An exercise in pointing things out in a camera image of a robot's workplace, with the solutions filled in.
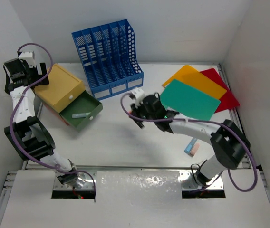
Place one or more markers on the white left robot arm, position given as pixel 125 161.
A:
pixel 26 132

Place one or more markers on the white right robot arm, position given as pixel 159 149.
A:
pixel 228 142

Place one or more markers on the pink eraser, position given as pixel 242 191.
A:
pixel 193 150

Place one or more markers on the red folder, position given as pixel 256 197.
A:
pixel 228 100

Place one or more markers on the yellow drawer box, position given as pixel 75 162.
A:
pixel 62 90

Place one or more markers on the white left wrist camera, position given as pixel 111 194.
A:
pixel 28 57

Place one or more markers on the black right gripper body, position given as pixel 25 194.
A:
pixel 140 109

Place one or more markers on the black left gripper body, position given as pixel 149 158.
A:
pixel 32 72

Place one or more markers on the orange folder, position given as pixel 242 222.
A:
pixel 190 76

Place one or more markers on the pink bottom drawer box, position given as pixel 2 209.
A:
pixel 64 121

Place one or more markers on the green glue stick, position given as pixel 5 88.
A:
pixel 80 115

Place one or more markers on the blue file organizer rack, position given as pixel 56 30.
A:
pixel 108 57

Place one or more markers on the green folder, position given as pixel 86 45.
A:
pixel 189 101

